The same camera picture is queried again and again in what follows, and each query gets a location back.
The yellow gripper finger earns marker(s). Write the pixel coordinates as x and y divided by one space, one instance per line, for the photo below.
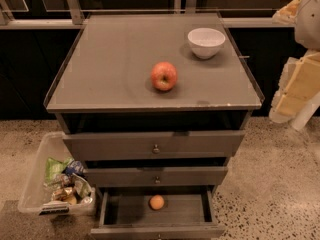
287 15
299 83

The orange fruit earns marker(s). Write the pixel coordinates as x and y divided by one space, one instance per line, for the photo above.
156 202

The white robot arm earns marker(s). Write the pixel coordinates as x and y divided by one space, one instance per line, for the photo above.
307 26

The middle grey drawer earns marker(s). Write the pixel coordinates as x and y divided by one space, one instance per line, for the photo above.
156 176

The grey drawer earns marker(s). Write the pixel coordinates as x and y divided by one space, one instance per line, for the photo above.
156 176
153 145
187 214

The grey drawer cabinet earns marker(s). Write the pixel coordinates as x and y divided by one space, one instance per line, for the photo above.
104 85

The bottom grey drawer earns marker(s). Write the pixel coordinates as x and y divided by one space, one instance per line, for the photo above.
187 214

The top grey drawer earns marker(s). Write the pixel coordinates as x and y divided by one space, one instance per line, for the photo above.
153 145

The white ceramic bowl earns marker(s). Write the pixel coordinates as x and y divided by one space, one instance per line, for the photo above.
205 42

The red apple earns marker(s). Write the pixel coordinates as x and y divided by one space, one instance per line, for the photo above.
164 76

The blue snack bag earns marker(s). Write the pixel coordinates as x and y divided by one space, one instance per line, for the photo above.
74 167

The crumpled foil snack packets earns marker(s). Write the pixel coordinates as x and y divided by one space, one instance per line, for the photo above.
72 189

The green snack bag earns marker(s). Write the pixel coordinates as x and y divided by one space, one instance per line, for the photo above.
55 168

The clear plastic bin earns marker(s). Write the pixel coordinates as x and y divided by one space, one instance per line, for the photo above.
36 197

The white cylindrical post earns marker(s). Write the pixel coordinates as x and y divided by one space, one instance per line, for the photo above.
302 118

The metal rail frame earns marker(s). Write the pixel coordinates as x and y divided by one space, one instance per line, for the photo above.
231 17

